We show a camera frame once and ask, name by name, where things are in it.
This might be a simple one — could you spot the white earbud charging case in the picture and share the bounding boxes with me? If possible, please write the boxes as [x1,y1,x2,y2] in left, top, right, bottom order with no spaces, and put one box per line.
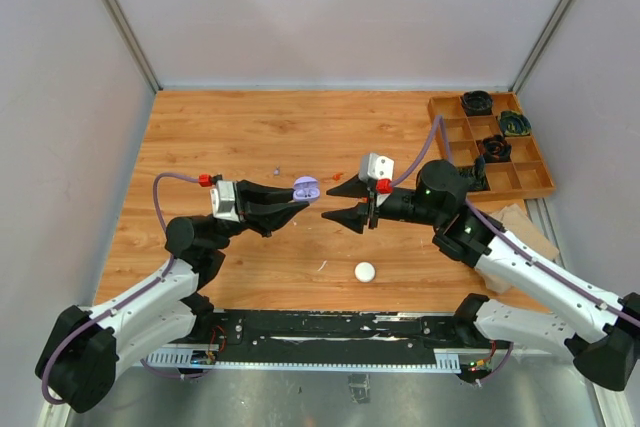
[354,262,376,283]

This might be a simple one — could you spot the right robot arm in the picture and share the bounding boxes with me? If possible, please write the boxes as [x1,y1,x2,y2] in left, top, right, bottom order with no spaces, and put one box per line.
[322,156,639,392]

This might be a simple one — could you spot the wooden compartment tray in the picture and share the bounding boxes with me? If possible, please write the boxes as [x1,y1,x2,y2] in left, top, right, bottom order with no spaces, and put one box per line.
[427,91,555,202]

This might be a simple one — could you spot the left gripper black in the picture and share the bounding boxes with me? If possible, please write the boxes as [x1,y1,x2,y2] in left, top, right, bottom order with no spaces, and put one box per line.
[210,180,309,247]

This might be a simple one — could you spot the dark green rolled sock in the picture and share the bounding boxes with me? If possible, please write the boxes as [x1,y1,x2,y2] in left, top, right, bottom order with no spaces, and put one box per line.
[497,110,532,137]

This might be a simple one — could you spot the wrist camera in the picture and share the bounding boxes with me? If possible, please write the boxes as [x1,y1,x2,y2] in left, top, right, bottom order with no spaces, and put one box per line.
[358,152,394,194]
[198,174,240,223]

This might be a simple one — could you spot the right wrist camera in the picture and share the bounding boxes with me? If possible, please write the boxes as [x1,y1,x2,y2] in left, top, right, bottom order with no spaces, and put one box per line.
[358,152,394,194]

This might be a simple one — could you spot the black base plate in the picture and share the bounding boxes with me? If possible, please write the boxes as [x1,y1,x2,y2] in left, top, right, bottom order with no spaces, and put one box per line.
[184,310,492,366]

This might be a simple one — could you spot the purple earbud charging case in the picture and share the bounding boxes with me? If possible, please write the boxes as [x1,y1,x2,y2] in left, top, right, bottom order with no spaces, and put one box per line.
[293,176,321,203]

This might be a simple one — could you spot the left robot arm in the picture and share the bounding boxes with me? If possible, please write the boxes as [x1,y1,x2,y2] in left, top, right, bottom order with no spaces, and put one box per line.
[35,174,319,413]

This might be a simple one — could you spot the black orange rolled sock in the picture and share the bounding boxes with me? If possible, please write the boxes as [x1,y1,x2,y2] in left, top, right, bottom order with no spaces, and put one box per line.
[477,135,512,163]

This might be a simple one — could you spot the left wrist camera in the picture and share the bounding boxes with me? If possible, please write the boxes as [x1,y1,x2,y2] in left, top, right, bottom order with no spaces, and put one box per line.
[198,174,240,223]

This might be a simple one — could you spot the beige cloth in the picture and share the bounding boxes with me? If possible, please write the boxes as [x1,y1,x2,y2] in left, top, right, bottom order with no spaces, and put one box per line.
[481,204,559,294]

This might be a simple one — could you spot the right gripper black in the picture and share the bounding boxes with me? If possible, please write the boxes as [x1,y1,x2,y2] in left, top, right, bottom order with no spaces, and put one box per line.
[322,171,445,232]

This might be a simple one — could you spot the dark blue rolled sock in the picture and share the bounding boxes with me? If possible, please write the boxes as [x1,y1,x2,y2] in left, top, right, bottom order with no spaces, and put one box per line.
[457,155,489,192]

